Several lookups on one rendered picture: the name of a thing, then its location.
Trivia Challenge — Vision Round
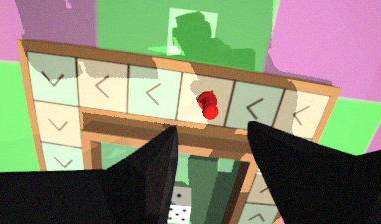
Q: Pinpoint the red game pawn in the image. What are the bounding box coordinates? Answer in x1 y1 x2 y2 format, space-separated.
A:
198 91 218 120

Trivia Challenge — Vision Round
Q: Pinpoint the white die with black pips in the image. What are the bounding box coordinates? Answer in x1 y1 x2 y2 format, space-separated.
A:
168 186 191 224

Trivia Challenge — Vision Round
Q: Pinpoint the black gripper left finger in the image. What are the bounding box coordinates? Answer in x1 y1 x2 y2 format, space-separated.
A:
0 126 178 224

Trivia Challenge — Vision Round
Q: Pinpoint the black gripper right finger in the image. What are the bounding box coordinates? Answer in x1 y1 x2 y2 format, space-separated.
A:
247 121 381 224

